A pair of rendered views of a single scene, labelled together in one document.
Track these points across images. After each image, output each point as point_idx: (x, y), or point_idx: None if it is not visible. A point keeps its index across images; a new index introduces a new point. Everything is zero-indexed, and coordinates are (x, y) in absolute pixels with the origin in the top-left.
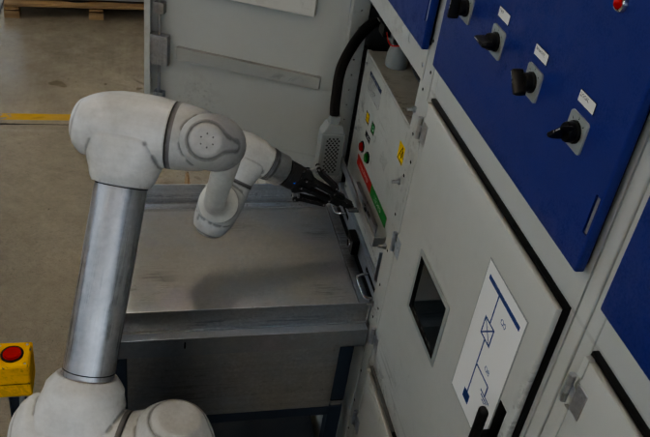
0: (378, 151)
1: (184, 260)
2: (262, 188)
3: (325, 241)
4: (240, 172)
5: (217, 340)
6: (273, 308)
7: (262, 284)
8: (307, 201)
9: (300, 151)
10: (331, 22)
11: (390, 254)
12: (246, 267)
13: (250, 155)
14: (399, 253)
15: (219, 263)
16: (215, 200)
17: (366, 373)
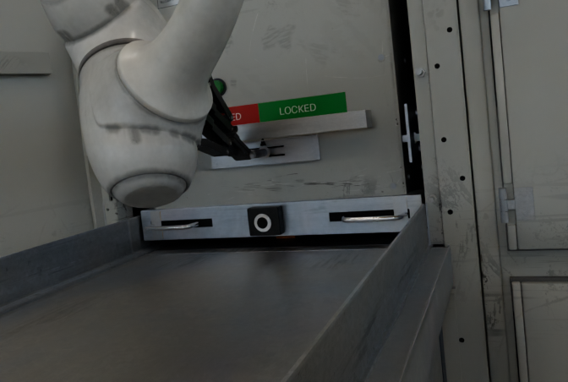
0: (253, 41)
1: (75, 368)
2: (46, 253)
3: (217, 258)
4: (153, 31)
5: (412, 364)
6: (395, 246)
7: (267, 299)
8: (211, 145)
9: (46, 204)
10: None
11: (452, 59)
12: (199, 308)
13: (148, 0)
14: None
15: (149, 331)
16: None
17: (517, 292)
